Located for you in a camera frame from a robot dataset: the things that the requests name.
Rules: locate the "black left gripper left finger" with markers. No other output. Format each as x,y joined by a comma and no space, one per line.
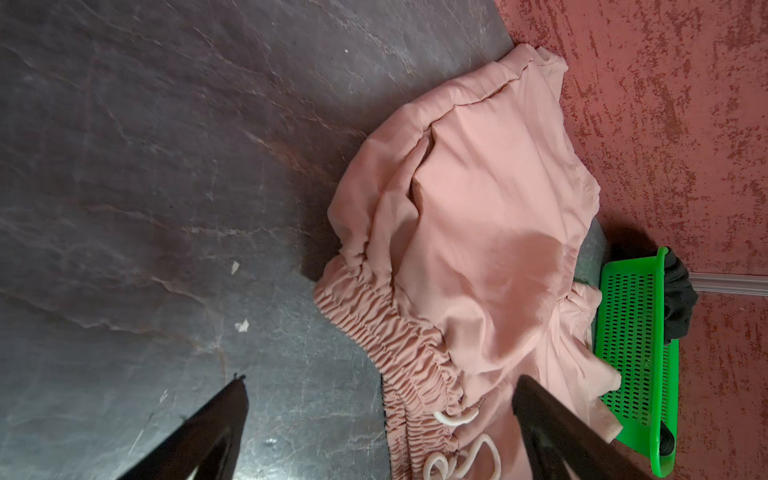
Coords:
206,445

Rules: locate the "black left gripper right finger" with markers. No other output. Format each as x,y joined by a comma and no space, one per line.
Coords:
558,444

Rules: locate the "pink drawstring shorts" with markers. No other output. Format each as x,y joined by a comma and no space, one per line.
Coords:
461,219

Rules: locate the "black shorts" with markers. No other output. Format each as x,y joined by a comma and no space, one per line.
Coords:
680,298

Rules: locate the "green plastic basket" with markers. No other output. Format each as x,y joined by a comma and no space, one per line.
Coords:
630,337

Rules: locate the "right aluminium corner post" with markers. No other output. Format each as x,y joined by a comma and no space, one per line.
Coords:
732,284

